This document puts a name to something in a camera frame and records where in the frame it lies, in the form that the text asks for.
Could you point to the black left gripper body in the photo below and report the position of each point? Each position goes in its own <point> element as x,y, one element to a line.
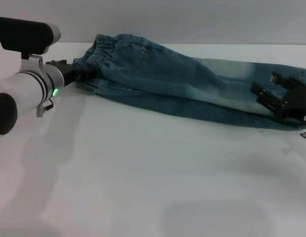
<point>66,71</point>

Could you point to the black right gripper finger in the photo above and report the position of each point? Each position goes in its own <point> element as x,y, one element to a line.
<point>287,81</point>
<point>266,96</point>

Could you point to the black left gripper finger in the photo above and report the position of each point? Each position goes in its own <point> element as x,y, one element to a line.
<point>89,76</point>

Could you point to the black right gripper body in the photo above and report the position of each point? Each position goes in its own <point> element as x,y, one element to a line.
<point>297,103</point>

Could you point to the blue denim shorts with basketball print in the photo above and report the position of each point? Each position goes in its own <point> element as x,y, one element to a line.
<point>180,86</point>

